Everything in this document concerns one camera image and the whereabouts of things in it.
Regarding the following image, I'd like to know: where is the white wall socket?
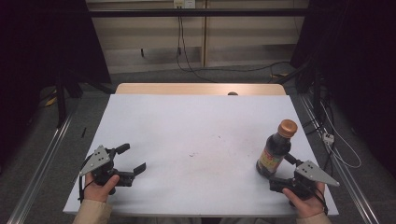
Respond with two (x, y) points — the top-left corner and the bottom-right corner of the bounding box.
(173, 0), (197, 9)

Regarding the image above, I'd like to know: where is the white cable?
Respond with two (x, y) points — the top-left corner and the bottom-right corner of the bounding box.
(319, 101), (362, 170)

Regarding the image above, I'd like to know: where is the white table sheet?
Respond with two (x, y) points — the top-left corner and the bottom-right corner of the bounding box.
(63, 93), (340, 217)

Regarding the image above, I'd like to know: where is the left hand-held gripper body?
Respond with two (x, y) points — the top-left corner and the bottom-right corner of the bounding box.
(78, 145), (135, 189)

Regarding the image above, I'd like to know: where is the black metal stand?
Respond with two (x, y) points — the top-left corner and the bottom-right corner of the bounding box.
(54, 68), (117, 129)

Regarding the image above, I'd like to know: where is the person's right hand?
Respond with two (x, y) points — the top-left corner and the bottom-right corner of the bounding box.
(282, 182), (327, 219)

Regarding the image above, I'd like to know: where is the dark sauce bottle orange cap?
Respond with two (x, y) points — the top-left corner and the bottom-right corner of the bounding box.
(255, 119), (299, 179)

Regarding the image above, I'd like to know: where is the black curtain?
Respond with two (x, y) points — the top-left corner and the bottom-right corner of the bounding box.
(0, 0), (112, 169)
(290, 0), (396, 171)

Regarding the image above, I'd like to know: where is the aluminium floor rail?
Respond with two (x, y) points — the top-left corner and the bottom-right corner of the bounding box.
(6, 111), (78, 224)
(298, 92), (381, 224)

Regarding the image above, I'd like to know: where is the person's left hand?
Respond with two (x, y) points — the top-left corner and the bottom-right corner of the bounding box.
(82, 172), (121, 203)

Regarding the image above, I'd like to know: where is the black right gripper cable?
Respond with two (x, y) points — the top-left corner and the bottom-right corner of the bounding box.
(306, 181), (330, 217)

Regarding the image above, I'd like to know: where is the black horizontal frame bar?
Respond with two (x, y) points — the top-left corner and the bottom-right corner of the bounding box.
(88, 7), (310, 19)

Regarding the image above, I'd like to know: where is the wooden table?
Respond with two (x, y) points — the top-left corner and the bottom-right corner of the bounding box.
(115, 82), (287, 96)

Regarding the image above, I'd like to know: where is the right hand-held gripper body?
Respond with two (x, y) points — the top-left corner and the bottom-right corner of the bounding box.
(289, 160), (341, 201)

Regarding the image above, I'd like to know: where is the black hanging cable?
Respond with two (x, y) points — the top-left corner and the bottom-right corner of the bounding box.
(175, 15), (292, 84)

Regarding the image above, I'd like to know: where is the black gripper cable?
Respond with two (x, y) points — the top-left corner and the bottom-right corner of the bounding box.
(78, 152), (95, 203)
(306, 181), (330, 217)

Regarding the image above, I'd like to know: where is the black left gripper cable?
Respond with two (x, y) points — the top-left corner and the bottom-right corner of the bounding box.
(78, 152), (95, 203)

